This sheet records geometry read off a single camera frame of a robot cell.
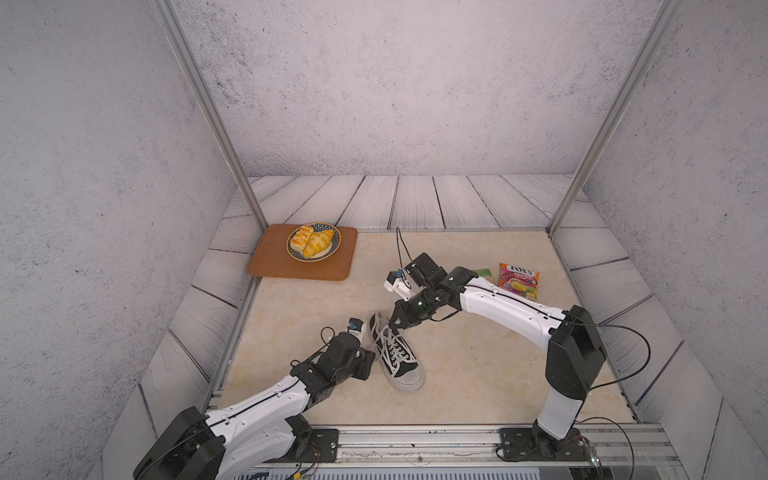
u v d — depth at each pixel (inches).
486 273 42.3
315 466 27.5
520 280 40.1
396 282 29.8
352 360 26.4
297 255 43.7
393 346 32.8
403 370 32.4
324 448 28.7
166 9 27.4
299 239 44.1
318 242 43.7
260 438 22.2
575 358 18.2
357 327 29.8
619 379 34.9
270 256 44.4
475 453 28.6
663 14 27.9
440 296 23.8
